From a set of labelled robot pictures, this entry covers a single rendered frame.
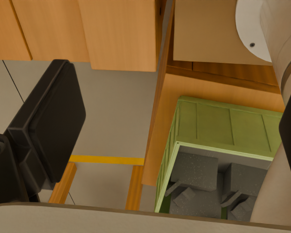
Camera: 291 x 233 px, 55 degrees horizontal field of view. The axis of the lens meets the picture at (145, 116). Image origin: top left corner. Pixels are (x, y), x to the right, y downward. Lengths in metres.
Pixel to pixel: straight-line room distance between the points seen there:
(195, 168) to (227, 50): 0.41
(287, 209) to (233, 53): 0.34
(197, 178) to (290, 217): 0.61
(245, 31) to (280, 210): 0.32
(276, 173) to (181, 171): 0.59
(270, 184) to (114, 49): 0.41
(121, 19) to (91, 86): 1.32
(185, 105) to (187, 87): 0.05
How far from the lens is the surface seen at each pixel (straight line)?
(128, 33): 0.55
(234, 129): 0.71
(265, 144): 0.72
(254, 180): 0.89
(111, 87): 1.80
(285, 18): 0.38
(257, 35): 0.50
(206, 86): 0.74
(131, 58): 0.58
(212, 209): 0.88
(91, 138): 2.20
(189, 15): 0.49
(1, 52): 0.71
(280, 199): 0.24
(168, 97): 0.77
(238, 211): 0.88
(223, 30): 0.50
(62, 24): 0.61
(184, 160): 0.83
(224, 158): 0.86
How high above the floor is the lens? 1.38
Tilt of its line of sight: 46 degrees down
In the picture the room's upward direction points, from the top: 170 degrees counter-clockwise
